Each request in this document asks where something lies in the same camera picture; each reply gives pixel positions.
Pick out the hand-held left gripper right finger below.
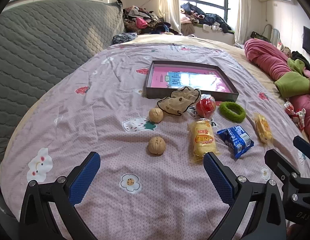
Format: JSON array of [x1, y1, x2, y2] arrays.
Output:
[[203, 151, 287, 240]]

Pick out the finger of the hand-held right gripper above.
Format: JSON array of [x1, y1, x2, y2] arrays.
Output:
[[293, 135, 310, 159], [264, 149, 301, 189]]

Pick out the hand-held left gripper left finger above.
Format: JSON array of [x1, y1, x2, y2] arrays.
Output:
[[18, 151, 101, 240]]

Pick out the small yellow snack packet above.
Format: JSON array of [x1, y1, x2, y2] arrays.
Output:
[[252, 112, 274, 144]]

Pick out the blue snack packet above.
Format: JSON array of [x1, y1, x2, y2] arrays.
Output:
[[216, 125, 254, 159]]

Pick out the large yellow snack packet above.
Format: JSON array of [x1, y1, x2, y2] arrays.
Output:
[[187, 119, 219, 164]]

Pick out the green fuzzy scrunchie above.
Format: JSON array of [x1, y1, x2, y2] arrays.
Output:
[[219, 101, 246, 124]]

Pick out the tan walnut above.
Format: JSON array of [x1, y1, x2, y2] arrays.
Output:
[[148, 136, 167, 157], [148, 107, 164, 124]]

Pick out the red candy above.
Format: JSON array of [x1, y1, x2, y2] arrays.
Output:
[[195, 94, 217, 119]]

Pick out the beige black-trimmed scrunchie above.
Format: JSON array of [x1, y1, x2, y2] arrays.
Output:
[[157, 86, 202, 117]]

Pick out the dark shallow tray box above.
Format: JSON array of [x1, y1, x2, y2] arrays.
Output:
[[145, 60, 239, 103]]

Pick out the red and white candy wrappers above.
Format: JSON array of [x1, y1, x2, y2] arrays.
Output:
[[284, 101, 307, 131]]

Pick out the green fleece cloth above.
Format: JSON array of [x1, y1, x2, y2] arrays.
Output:
[[275, 59, 310, 99]]

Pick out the beige bed sheet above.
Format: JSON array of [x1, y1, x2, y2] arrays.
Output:
[[130, 34, 310, 140]]

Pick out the dark clothes heap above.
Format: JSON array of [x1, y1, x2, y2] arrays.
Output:
[[291, 51, 310, 72]]

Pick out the pink quilt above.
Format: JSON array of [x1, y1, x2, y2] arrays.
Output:
[[244, 39, 310, 132]]

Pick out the black television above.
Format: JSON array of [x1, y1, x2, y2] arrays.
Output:
[[302, 26, 310, 59]]

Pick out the black bag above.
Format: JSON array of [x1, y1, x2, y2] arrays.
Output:
[[250, 31, 269, 42]]

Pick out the grey quilted headboard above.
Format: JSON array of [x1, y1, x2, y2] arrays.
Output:
[[0, 0, 125, 190]]

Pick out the dark blue fuzzy cloth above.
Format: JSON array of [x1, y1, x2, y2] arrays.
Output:
[[112, 33, 138, 45]]

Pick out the cream curtain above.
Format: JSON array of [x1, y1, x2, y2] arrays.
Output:
[[159, 0, 182, 28], [234, 0, 253, 47]]

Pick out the pile of mixed clothes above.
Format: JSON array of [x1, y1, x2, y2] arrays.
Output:
[[122, 5, 182, 36]]

